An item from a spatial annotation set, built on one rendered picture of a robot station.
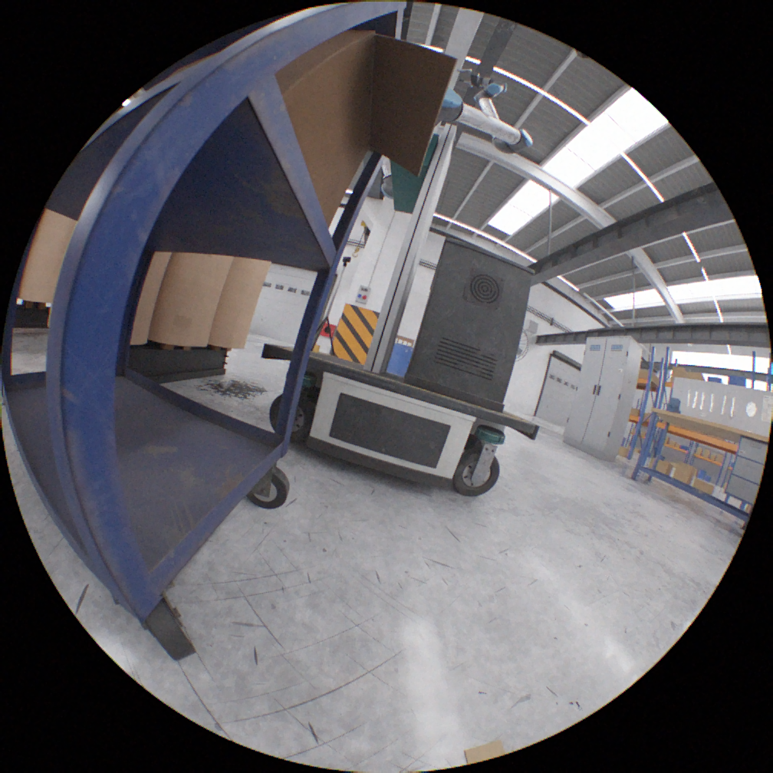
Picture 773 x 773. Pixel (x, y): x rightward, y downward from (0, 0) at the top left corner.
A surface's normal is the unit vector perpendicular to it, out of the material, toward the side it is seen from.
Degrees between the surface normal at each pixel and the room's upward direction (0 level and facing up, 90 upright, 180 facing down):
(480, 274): 90
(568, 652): 0
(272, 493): 90
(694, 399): 90
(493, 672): 0
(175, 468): 0
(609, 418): 90
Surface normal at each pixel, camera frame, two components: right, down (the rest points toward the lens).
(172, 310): 0.70, 0.27
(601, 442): -0.95, -0.28
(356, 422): -0.07, 0.07
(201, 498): 0.29, -0.95
